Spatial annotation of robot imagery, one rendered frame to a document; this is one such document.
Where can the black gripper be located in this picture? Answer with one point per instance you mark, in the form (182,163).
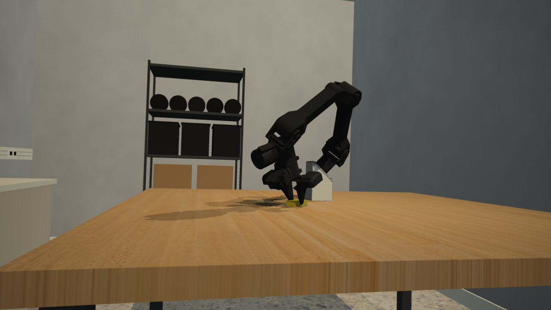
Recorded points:
(309,180)

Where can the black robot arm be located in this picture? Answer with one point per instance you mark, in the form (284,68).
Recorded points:
(292,125)

